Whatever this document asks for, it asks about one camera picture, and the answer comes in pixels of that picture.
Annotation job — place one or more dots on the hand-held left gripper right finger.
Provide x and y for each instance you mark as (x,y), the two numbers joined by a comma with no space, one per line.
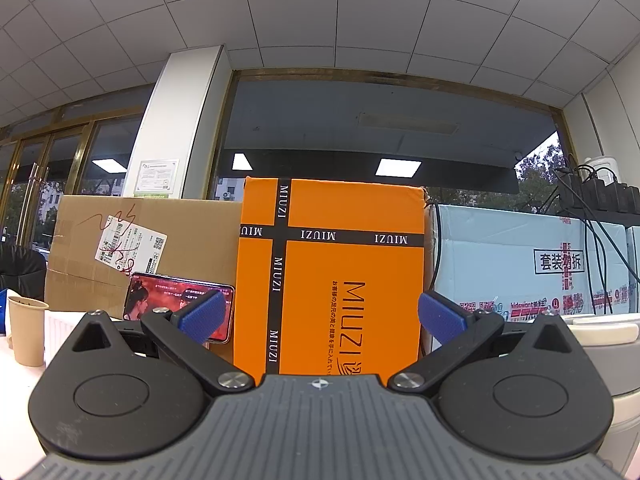
(442,317)

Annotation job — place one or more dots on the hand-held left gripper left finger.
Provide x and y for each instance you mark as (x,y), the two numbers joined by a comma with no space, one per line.
(200,312)

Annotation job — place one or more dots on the light grey round container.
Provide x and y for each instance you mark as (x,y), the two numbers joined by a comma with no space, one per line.
(615,330)

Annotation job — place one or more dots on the smartphone with lit screen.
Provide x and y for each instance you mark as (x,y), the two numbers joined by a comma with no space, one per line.
(155,295)

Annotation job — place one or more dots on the brown cardboard box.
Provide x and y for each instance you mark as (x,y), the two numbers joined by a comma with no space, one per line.
(200,240)

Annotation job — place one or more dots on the light blue printed box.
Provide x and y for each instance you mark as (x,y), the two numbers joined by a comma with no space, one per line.
(490,250)

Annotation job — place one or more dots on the white box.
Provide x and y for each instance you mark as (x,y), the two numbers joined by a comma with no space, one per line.
(62,330)

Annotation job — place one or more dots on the orange box with black tape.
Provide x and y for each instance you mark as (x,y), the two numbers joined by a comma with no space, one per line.
(350,200)

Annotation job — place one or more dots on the beige paper cup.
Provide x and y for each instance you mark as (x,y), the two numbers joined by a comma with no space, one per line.
(27,330)

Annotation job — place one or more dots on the black office chair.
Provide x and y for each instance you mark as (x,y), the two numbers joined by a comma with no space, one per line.
(20,267)

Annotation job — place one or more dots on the gold framed glass door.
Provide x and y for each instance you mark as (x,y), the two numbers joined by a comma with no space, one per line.
(65,160)

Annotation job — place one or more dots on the white kettle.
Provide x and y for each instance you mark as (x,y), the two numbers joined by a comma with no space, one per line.
(602,164)

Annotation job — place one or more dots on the green bordered wall notice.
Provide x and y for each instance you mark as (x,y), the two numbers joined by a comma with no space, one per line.
(156,177)

